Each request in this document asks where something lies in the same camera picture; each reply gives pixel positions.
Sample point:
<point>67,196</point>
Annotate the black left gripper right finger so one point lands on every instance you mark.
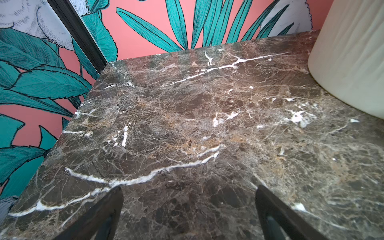
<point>279,220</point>

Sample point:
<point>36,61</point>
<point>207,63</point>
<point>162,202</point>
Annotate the black left frame post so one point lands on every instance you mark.
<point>78,30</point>

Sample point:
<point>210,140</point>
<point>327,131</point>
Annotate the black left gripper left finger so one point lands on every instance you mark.
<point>100,221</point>

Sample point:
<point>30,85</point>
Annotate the white ribbed waste bin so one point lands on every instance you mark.
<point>347,59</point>

